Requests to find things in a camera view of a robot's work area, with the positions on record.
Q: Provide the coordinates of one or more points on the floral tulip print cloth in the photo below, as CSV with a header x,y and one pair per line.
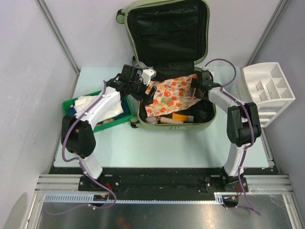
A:
x,y
171,96

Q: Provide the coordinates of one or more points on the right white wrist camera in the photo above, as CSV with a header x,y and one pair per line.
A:
x,y
210,72

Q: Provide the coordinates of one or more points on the orange rabbit print cloth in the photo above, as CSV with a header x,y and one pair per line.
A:
x,y
106,121

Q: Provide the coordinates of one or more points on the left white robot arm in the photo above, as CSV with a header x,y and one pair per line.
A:
x,y
77,134

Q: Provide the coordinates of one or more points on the navy blue cloth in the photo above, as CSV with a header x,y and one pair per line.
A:
x,y
71,110

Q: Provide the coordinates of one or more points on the white cloth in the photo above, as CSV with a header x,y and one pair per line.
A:
x,y
84,101

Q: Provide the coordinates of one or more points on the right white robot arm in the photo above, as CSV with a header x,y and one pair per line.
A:
x,y
243,124

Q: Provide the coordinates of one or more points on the right aluminium frame post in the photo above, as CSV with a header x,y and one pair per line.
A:
x,y
281,6

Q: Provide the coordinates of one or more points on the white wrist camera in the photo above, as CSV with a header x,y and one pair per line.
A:
x,y
210,72
147,74

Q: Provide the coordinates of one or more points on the aluminium frame post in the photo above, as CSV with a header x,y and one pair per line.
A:
x,y
57,34
281,6

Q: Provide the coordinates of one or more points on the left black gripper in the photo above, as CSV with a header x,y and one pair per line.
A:
x,y
147,98

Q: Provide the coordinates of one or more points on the white plastic drawer organizer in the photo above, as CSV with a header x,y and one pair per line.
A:
x,y
265,84

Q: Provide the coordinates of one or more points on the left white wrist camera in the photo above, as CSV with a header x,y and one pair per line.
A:
x,y
147,74

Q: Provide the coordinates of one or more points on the left aluminium frame post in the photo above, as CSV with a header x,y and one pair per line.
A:
x,y
57,34

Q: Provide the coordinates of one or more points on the olive green hard-shell suitcase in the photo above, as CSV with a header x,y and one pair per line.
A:
x,y
170,36

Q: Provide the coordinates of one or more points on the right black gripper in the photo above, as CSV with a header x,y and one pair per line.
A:
x,y
194,85

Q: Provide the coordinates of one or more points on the green plastic tray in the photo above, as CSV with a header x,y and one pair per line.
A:
x,y
126,118

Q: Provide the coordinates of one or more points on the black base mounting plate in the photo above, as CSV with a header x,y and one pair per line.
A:
x,y
161,184

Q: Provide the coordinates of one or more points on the orange yellow tube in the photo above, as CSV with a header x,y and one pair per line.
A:
x,y
183,118

